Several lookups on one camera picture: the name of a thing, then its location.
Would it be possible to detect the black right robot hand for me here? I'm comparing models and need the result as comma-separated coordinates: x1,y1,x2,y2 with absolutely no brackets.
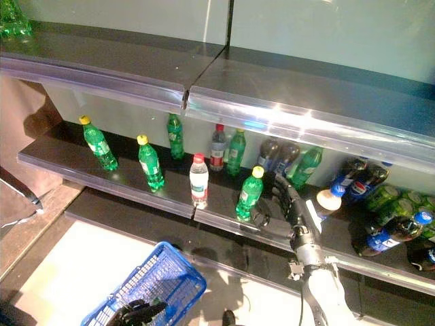
249,173,324,239

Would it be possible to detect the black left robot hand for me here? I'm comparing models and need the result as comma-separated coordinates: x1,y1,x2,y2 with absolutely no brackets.
110,298,167,326

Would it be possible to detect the black shelf base plinth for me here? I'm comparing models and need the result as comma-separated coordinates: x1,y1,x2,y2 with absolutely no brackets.
64,188,435,326

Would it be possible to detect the silver metal edge strip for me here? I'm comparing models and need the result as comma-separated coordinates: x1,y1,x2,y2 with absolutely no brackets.
0,175,44,214

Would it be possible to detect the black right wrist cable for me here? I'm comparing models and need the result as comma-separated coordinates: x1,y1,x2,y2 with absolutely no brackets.
298,280,306,326

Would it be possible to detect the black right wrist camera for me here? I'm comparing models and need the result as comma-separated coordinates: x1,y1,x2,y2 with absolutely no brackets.
288,259,306,282

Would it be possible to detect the water bottle teal label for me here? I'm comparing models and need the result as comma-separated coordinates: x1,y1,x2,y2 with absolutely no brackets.
189,153,209,209

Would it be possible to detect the water bottle red label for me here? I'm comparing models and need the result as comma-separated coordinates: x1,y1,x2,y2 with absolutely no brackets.
209,124,227,172

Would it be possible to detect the blue plastic shopping basket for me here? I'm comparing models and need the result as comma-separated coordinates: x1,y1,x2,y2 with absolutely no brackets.
80,241,207,326

